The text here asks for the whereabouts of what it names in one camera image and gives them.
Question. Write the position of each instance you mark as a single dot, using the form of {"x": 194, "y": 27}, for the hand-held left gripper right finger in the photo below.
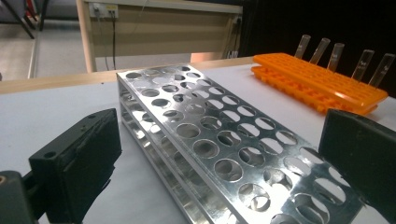
{"x": 361, "y": 155}

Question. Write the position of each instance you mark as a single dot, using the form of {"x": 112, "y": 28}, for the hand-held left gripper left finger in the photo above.
{"x": 77, "y": 161}

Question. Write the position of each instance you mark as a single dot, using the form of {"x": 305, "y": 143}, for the orange test tube rack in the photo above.
{"x": 311, "y": 90}

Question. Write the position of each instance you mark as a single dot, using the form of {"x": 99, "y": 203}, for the metal test tube rack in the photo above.
{"x": 217, "y": 159}

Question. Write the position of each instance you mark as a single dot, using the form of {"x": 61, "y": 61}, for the white work board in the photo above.
{"x": 62, "y": 102}

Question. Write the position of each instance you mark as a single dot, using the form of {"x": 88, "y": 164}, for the white floor strip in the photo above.
{"x": 32, "y": 62}

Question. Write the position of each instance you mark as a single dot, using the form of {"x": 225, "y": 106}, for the white power strip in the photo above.
{"x": 102, "y": 10}

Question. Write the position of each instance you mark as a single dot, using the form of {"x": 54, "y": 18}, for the black stand legs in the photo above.
{"x": 17, "y": 19}

